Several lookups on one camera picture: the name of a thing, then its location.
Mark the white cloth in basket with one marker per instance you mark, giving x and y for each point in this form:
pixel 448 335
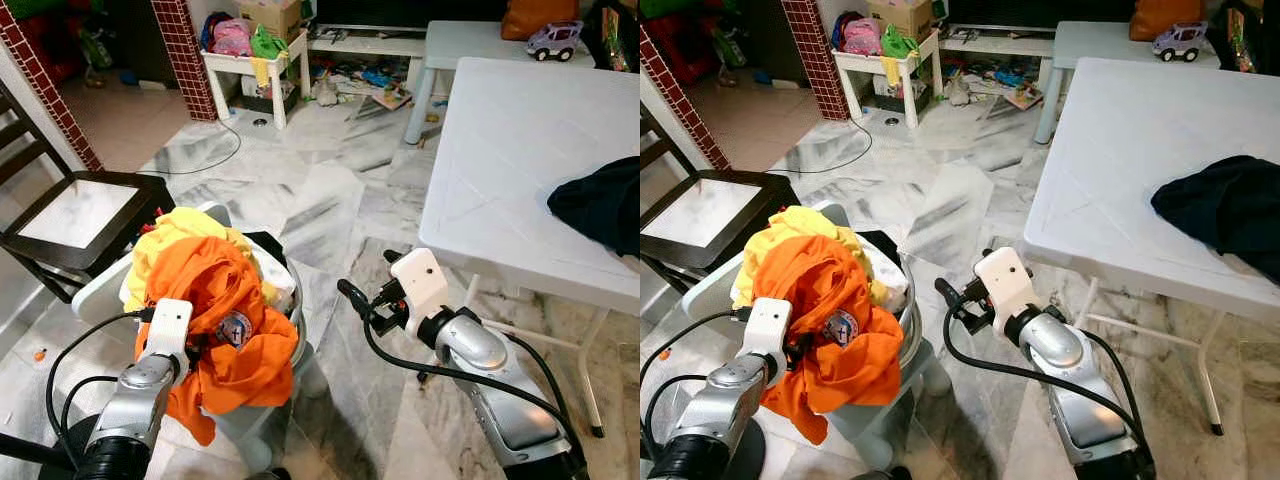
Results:
pixel 888 280
pixel 278 280

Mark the black television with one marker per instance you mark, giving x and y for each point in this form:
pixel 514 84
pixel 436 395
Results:
pixel 1030 10
pixel 400 10

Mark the yellow cloth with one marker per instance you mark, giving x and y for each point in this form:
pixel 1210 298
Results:
pixel 790 230
pixel 175 235

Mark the dark wooden chair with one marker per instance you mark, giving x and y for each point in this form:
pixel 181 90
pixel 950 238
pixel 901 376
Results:
pixel 680 252
pixel 50 255

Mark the navy garment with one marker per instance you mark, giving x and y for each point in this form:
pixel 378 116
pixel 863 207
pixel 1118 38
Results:
pixel 605 205
pixel 1230 210

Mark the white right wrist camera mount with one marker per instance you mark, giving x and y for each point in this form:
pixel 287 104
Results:
pixel 420 285
pixel 1003 283

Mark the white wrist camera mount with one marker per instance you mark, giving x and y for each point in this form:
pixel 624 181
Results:
pixel 420 285
pixel 170 325
pixel 768 325
pixel 1003 283

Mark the cardboard box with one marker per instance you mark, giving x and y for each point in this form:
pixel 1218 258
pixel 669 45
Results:
pixel 905 18
pixel 275 18

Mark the orange shirt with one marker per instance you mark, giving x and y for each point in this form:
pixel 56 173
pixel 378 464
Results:
pixel 220 290
pixel 820 290

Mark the toy car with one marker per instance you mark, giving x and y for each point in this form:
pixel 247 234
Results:
pixel 552 42
pixel 1178 42

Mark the pink bag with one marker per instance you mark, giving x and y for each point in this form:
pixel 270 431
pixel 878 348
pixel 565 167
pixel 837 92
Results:
pixel 862 38
pixel 230 38

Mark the orange bag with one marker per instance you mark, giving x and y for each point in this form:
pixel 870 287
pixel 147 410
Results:
pixel 535 18
pixel 1165 18

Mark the white folding table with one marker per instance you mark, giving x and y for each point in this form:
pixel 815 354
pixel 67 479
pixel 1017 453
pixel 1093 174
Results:
pixel 1110 180
pixel 500 180

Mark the green toy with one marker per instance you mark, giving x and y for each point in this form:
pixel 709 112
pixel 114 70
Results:
pixel 898 45
pixel 268 45

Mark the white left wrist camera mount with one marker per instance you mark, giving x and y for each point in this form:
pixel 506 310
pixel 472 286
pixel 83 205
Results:
pixel 768 325
pixel 170 325

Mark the small white table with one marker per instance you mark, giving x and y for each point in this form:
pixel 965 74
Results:
pixel 855 65
pixel 225 65

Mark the round grey laundry basket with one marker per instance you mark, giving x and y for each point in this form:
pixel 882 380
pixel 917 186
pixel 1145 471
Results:
pixel 255 430
pixel 870 430

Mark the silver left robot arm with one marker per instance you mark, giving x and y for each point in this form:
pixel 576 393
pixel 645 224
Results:
pixel 140 385
pixel 730 390

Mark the black bag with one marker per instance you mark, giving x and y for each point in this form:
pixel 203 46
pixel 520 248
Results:
pixel 615 30
pixel 1235 35

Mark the white television shelf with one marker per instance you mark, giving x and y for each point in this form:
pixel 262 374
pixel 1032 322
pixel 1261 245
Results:
pixel 995 45
pixel 365 45

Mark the pale side table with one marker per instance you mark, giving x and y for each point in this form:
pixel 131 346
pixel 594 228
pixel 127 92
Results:
pixel 470 40
pixel 1095 40

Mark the black cloth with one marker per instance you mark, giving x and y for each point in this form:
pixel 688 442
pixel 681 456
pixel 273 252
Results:
pixel 878 243

